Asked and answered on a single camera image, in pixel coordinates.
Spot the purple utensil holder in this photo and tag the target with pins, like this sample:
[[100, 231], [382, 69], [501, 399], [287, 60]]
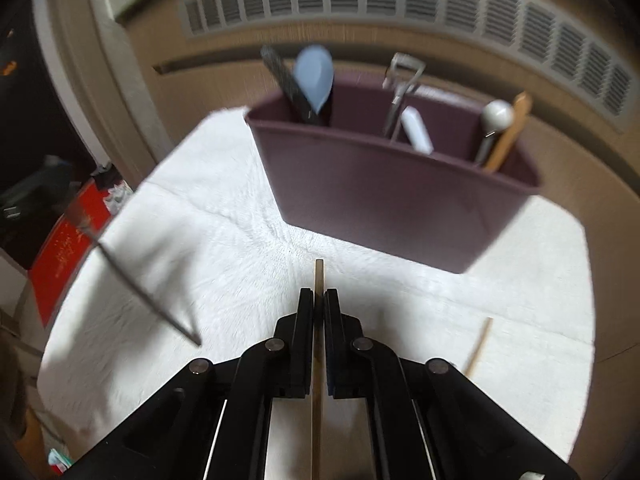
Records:
[[380, 200]]

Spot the white ball-top utensil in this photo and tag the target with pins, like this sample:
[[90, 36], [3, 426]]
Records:
[[497, 115]]

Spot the dark thin utensil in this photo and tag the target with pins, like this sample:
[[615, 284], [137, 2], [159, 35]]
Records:
[[145, 295]]

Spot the wooden chopstick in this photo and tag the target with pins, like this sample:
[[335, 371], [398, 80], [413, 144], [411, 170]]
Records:
[[478, 347], [318, 275]]

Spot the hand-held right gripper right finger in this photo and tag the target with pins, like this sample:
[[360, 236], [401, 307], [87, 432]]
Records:
[[334, 320]]

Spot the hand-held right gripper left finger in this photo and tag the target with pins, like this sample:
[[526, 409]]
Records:
[[305, 320]]

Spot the metal peeler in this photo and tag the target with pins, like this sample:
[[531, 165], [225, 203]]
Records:
[[400, 90]]

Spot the blue silicone spoon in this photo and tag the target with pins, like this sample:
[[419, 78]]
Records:
[[314, 77]]

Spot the white small object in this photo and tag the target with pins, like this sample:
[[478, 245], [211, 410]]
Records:
[[120, 197]]

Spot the green packet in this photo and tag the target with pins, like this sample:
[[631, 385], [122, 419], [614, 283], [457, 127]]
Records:
[[57, 461]]

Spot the red box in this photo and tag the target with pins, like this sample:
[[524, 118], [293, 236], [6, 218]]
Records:
[[60, 255]]

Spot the white cloth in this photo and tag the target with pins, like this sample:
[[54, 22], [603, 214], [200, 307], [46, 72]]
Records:
[[210, 240]]

